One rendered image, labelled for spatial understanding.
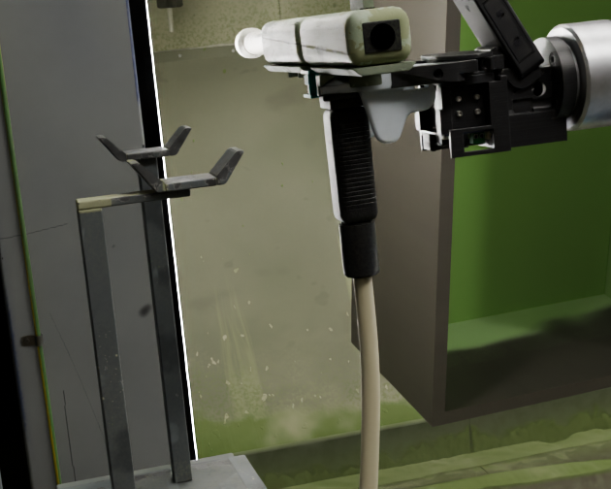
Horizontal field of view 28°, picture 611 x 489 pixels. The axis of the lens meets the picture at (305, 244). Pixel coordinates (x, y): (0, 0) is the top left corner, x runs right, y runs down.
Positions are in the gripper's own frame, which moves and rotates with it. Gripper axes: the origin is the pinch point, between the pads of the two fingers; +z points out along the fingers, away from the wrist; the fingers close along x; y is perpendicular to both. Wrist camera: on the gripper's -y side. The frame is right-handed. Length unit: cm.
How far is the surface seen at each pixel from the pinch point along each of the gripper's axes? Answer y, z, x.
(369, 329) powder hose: 20.6, -1.1, -1.5
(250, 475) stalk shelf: 35.7, 8.0, 9.7
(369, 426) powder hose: 28.7, -0.2, -1.9
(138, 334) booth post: 30, 13, 46
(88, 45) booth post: -3.8, 14.3, 46.1
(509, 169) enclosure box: 30, -73, 128
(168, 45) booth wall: 1, -24, 234
